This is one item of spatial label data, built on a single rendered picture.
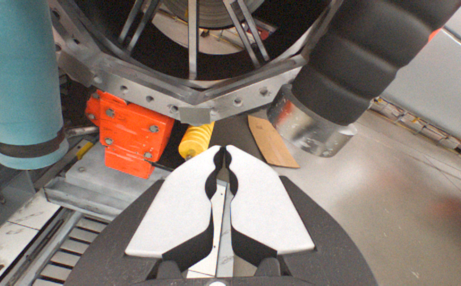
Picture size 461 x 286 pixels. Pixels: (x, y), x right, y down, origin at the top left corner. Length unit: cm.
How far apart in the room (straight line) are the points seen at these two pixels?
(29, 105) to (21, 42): 8
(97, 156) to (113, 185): 13
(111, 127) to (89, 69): 11
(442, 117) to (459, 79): 10
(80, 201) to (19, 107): 47
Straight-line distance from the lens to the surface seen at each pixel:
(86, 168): 74
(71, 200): 77
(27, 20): 30
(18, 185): 89
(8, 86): 32
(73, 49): 41
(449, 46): 61
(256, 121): 174
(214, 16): 56
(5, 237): 84
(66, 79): 119
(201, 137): 42
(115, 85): 39
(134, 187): 69
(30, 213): 86
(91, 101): 43
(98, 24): 49
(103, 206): 73
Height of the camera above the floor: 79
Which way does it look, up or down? 35 degrees down
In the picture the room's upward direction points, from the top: 28 degrees clockwise
